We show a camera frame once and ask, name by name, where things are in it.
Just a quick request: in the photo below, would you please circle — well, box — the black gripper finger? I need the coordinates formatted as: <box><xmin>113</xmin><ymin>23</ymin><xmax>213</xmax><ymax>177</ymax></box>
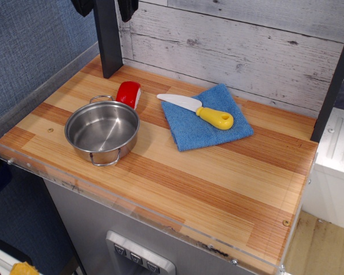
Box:
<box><xmin>71</xmin><ymin>0</ymin><xmax>94</xmax><ymax>17</ymax></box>
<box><xmin>118</xmin><ymin>0</ymin><xmax>139</xmax><ymax>22</ymax></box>

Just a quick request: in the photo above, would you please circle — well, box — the red toy apple piece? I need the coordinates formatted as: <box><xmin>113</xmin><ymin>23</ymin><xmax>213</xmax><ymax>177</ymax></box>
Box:
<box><xmin>116</xmin><ymin>81</ymin><xmax>141</xmax><ymax>109</ymax></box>

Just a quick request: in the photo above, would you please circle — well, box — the blue folded cloth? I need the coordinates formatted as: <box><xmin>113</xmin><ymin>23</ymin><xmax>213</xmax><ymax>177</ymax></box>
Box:
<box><xmin>161</xmin><ymin>84</ymin><xmax>254</xmax><ymax>152</ymax></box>

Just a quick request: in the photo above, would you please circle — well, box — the stainless steel pot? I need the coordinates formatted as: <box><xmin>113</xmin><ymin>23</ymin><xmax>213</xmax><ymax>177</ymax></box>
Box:
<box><xmin>64</xmin><ymin>96</ymin><xmax>140</xmax><ymax>167</ymax></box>

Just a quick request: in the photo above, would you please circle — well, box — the clear acrylic table guard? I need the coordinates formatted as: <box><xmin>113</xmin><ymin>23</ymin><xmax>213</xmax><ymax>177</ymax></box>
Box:
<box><xmin>0</xmin><ymin>46</ymin><xmax>317</xmax><ymax>274</ymax></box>

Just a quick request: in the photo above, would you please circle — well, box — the grey toy fridge cabinet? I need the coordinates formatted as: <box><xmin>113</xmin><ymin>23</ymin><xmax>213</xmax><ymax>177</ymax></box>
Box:
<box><xmin>43</xmin><ymin>179</ymin><xmax>264</xmax><ymax>275</ymax></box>

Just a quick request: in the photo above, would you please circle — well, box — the silver dispenser button panel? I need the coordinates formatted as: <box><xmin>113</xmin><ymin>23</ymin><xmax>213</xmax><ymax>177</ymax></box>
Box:
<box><xmin>106</xmin><ymin>230</ymin><xmax>176</xmax><ymax>275</ymax></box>

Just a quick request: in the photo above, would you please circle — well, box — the yellow object at corner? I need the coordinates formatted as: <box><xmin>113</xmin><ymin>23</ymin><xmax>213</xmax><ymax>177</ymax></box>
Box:
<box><xmin>9</xmin><ymin>262</ymin><xmax>40</xmax><ymax>275</ymax></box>

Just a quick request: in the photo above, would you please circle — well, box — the white side cabinet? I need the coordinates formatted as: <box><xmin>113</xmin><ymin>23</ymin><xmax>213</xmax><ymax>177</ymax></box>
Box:
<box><xmin>302</xmin><ymin>108</ymin><xmax>344</xmax><ymax>228</ymax></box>

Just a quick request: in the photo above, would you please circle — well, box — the dark grey left post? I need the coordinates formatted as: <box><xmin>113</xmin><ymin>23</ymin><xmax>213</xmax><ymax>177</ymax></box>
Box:
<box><xmin>93</xmin><ymin>0</ymin><xmax>123</xmax><ymax>78</ymax></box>

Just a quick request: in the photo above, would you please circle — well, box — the dark grey post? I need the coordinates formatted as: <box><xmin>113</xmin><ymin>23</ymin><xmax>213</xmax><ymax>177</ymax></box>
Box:
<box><xmin>93</xmin><ymin>0</ymin><xmax>123</xmax><ymax>78</ymax></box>
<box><xmin>310</xmin><ymin>46</ymin><xmax>344</xmax><ymax>143</ymax></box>

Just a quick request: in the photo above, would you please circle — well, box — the yellow handled toy knife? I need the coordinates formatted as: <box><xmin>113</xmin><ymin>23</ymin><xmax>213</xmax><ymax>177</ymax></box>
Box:
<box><xmin>157</xmin><ymin>94</ymin><xmax>234</xmax><ymax>130</ymax></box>

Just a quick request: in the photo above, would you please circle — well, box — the dark grey right post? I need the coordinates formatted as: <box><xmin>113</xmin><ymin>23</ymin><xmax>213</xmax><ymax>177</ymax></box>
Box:
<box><xmin>310</xmin><ymin>46</ymin><xmax>344</xmax><ymax>143</ymax></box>

